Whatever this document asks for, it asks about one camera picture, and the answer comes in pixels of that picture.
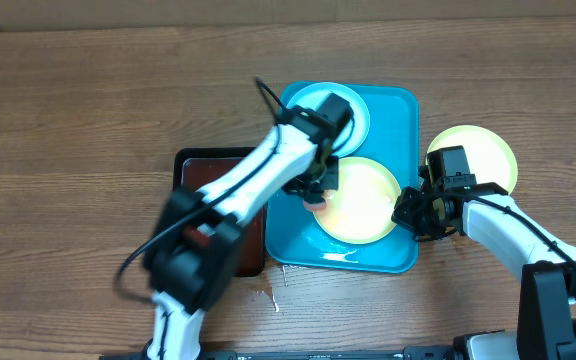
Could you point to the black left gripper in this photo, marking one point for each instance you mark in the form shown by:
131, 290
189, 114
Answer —
330, 182

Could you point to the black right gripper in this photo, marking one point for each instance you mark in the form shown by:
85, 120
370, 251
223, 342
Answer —
409, 213

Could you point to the teal and red sponge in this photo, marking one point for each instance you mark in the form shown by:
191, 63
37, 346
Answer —
316, 205

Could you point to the yellow plate with small smear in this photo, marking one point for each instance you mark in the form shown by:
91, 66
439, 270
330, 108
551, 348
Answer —
359, 211

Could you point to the yellow plate with long smear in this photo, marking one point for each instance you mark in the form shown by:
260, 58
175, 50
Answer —
489, 157

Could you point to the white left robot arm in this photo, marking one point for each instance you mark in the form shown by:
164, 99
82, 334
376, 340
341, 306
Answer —
196, 245

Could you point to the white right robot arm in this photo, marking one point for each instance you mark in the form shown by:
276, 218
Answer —
544, 265

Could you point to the teal plastic tray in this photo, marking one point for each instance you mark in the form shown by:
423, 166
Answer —
292, 234

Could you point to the black wash basin tray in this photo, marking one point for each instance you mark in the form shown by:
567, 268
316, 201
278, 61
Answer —
195, 167

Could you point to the light blue plate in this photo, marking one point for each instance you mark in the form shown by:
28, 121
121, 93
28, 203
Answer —
311, 95

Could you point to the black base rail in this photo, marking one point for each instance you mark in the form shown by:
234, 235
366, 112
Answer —
318, 354

